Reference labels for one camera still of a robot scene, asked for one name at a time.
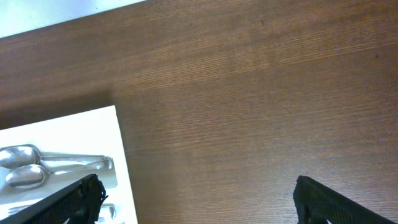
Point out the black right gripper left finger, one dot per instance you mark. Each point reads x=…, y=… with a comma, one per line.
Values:
x=79, y=202

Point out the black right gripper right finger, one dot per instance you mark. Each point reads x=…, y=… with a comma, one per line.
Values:
x=316, y=203

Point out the steel fork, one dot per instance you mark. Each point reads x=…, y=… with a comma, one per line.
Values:
x=107, y=212

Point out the large steel spoon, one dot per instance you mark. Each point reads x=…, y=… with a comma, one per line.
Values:
x=13, y=157
x=34, y=175

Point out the white plastic cutlery tray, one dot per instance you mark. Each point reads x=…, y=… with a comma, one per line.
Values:
x=94, y=132

